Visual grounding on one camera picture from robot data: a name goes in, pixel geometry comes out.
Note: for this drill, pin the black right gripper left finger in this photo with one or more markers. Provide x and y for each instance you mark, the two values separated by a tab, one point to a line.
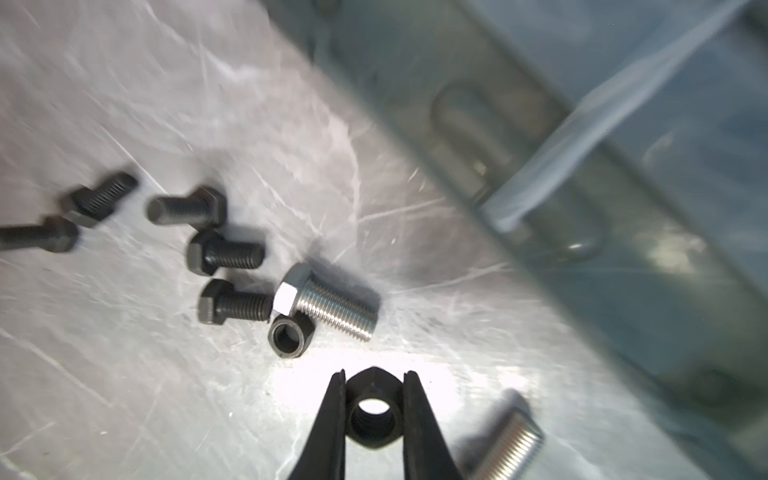
323	456

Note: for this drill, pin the grey plastic organizer box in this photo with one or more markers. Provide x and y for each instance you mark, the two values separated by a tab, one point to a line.
617	151

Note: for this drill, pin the black hex bolt far left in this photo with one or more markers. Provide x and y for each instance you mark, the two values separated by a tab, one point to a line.
54	234

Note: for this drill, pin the black hex bolt top left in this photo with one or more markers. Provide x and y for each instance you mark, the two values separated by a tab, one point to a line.
88	207

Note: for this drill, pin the black hex bolt lower centre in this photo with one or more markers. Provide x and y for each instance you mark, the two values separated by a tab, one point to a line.
219	301

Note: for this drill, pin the silver bolt on table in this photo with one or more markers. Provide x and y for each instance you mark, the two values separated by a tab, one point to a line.
512	450

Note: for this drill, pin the black hex bolt upright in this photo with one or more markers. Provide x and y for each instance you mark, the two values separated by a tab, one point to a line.
205	207

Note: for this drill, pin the black hex nut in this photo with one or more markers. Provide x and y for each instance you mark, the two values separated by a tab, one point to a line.
374	401
290	336

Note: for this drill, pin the large silver hex bolt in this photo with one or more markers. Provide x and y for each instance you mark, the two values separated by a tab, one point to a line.
300	291

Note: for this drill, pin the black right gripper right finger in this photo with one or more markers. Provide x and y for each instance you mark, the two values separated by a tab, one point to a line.
425	452

